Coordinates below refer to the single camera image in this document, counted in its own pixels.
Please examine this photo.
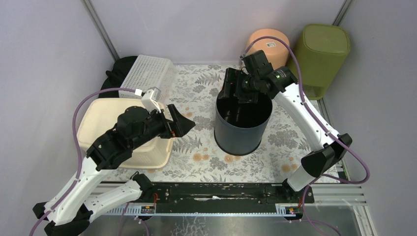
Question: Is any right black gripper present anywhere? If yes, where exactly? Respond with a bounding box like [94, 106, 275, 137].
[218, 67, 259, 104]

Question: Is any orange round bin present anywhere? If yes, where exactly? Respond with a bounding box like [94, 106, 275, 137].
[246, 29, 290, 69]

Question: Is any dark blue round bin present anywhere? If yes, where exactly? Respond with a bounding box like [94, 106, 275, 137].
[214, 94, 272, 156]

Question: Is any white slotted basket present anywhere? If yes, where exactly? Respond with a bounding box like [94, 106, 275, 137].
[120, 55, 178, 104]

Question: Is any cream perforated large basket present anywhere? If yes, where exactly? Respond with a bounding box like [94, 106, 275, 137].
[77, 98, 174, 169]

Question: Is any green mesh waste bin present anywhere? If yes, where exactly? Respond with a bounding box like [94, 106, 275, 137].
[293, 24, 351, 100]

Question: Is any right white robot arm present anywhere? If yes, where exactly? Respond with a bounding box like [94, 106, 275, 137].
[214, 66, 352, 203]

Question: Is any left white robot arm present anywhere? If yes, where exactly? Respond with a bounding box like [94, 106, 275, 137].
[32, 104, 195, 236]

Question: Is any floral patterned table mat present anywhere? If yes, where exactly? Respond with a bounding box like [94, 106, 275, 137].
[104, 64, 341, 183]

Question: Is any black cloth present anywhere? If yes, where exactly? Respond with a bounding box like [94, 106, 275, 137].
[101, 56, 138, 89]

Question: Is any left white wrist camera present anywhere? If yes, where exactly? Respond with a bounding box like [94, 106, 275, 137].
[141, 87, 161, 113]

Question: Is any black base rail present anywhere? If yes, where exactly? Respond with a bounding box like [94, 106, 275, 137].
[134, 182, 314, 215]

